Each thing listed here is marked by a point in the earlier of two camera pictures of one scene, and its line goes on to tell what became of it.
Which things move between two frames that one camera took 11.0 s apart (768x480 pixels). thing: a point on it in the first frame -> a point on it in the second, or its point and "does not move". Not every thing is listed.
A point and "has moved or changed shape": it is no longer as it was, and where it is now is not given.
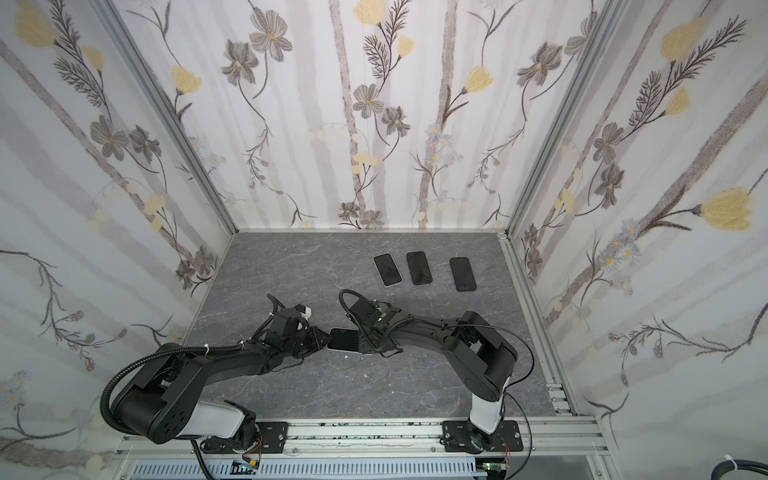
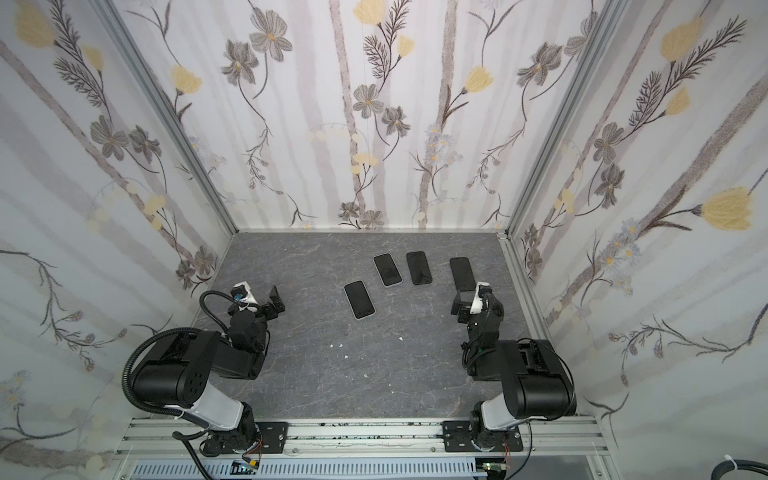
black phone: x=346 y=339 has moved or changed shape
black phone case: x=463 y=274 does not move
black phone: x=387 y=269 does not move
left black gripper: x=316 y=335 -> x=267 y=312
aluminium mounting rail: x=540 y=436 does not move
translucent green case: x=344 y=340 has moved or changed shape
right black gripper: x=365 y=339 -> x=470 y=303
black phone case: x=419 y=267 does not move
